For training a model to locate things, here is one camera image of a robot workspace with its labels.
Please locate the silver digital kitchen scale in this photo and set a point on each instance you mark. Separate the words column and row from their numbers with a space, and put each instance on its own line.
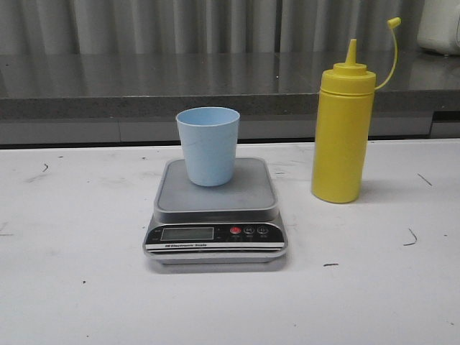
column 237, row 222

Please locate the yellow squeeze bottle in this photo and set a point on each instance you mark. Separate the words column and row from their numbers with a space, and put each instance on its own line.
column 345, row 105

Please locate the light blue plastic cup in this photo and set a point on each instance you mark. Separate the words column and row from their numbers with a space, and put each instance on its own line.
column 208, row 137

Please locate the white appliance in background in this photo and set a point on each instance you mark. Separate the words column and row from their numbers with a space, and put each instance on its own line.
column 439, row 27

